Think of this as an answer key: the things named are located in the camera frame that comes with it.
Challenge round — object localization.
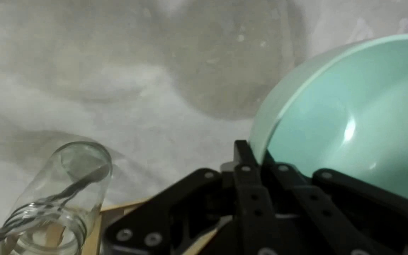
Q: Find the mint green bowl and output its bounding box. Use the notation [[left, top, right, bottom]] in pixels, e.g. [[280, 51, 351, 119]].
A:
[[248, 33, 408, 210]]

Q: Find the metal fork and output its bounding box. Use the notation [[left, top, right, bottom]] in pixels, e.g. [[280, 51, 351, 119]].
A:
[[0, 162, 112, 250]]

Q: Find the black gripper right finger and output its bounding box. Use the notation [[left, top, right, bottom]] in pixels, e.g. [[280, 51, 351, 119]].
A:
[[261, 151, 408, 255]]

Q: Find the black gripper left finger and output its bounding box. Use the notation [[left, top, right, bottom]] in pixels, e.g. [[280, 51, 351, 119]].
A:
[[100, 139, 282, 255]]

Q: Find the clear glass jar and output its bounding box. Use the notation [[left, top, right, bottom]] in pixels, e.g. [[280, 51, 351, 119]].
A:
[[0, 139, 115, 255]]

